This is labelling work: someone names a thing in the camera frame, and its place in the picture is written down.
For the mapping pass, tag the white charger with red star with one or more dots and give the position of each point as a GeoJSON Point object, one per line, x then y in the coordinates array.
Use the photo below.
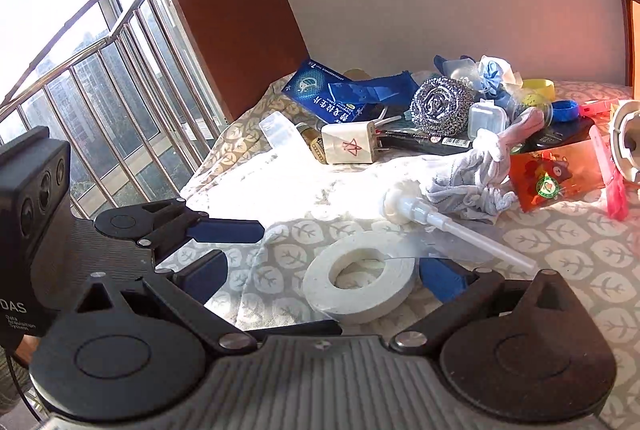
{"type": "Point", "coordinates": [350, 145]}

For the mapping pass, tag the white pump dispenser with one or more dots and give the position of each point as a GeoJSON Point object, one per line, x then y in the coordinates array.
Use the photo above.
{"type": "Point", "coordinates": [430, 212]}

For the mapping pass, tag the white round fixture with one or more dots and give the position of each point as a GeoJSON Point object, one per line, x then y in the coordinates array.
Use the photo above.
{"type": "Point", "coordinates": [627, 140]}

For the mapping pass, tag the clear earbud case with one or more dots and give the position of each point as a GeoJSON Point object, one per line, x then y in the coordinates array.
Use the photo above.
{"type": "Point", "coordinates": [486, 120]}

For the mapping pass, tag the white fabric glove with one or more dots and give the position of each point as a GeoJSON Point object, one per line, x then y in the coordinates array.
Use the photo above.
{"type": "Point", "coordinates": [475, 180]}

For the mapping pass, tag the black flat packet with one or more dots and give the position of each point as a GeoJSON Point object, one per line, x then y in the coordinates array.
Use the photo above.
{"type": "Point", "coordinates": [560, 135]}

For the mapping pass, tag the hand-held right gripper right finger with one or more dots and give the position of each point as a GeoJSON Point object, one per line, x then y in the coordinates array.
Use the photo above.
{"type": "Point", "coordinates": [447, 280]}

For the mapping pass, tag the clear plastic box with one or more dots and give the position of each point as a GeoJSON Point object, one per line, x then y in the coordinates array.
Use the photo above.
{"type": "Point", "coordinates": [280, 130]}

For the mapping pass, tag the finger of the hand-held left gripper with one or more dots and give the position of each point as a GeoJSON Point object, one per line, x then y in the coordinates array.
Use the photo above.
{"type": "Point", "coordinates": [225, 230]}

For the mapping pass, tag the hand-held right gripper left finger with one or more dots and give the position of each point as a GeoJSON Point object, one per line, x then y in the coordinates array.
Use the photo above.
{"type": "Point", "coordinates": [200, 277]}

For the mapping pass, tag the orange cartoon packet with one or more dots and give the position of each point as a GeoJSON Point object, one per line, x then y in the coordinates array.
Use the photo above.
{"type": "Point", "coordinates": [555, 175]}

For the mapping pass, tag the pink plastic stick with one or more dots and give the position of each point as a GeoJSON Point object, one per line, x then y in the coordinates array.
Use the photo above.
{"type": "Point", "coordinates": [612, 180]}

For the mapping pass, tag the brown wooden board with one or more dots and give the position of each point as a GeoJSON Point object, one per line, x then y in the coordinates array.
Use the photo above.
{"type": "Point", "coordinates": [225, 0]}

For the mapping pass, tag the blue plastic bag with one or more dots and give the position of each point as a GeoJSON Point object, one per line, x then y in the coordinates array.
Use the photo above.
{"type": "Point", "coordinates": [380, 88]}

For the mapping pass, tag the white tape roll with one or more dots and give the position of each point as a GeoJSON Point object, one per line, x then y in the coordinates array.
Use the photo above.
{"type": "Point", "coordinates": [360, 295]}

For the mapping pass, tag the metal window railing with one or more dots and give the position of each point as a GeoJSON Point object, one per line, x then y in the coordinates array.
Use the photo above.
{"type": "Point", "coordinates": [100, 110]}

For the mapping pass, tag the crumpled blue glove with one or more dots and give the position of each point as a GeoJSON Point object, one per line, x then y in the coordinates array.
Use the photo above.
{"type": "Point", "coordinates": [495, 75]}

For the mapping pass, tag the leaf printed bed sheet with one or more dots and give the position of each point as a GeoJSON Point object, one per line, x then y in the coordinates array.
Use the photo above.
{"type": "Point", "coordinates": [575, 255]}

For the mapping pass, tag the blue printed cardboard box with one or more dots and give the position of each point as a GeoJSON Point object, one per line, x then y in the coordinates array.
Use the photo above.
{"type": "Point", "coordinates": [320, 90]}

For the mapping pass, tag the black marker pen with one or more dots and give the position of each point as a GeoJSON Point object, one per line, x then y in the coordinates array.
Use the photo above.
{"type": "Point", "coordinates": [430, 141]}

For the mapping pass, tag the steel wool scourer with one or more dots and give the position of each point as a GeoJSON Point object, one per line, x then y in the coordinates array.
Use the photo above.
{"type": "Point", "coordinates": [442, 105]}

